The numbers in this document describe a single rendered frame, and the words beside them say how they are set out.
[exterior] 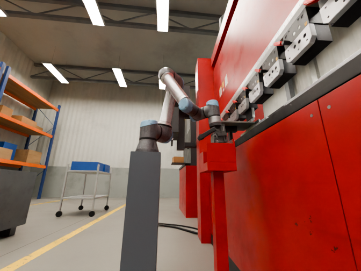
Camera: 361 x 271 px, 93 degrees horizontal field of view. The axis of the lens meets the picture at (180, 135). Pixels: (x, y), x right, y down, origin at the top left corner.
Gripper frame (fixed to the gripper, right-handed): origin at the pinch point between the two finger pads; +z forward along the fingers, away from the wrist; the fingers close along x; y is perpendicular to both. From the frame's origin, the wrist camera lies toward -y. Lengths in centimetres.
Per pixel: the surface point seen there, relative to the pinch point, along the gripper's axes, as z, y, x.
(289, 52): -41, 29, -35
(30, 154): -132, -516, 585
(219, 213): 28.9, -1.5, 2.1
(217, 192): 18.3, -1.3, 2.1
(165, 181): -1, -24, 725
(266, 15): -77, 33, -23
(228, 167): 5.9, 4.2, -4.9
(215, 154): -1.4, -1.6, -4.9
